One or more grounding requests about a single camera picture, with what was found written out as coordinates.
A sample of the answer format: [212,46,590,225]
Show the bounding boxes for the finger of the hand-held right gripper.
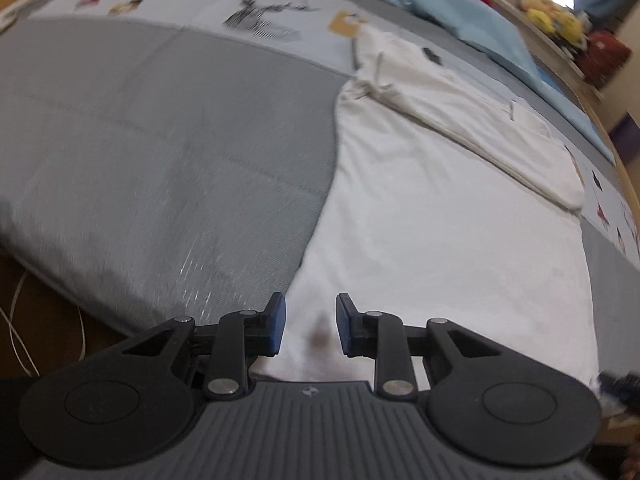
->
[597,371,640,397]

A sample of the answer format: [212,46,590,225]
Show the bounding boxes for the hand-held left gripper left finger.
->
[120,291,287,402]

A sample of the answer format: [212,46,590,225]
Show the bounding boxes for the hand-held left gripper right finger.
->
[335,292,501,402]

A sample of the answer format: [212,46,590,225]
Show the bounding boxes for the white long-sleeved shirt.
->
[247,25,601,391]

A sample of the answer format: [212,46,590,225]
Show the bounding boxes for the grey printed blanket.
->
[0,0,640,391]

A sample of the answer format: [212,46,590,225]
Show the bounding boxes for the purple object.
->
[606,114,640,167]

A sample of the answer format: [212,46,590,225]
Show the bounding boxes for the red bag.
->
[580,30,633,87]

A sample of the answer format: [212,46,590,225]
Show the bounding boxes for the light blue cloth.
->
[260,0,616,163]

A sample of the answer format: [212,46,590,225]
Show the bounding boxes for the yellow plush toy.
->
[520,0,588,48]

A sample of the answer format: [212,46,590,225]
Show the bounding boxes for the white cable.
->
[0,270,87,378]

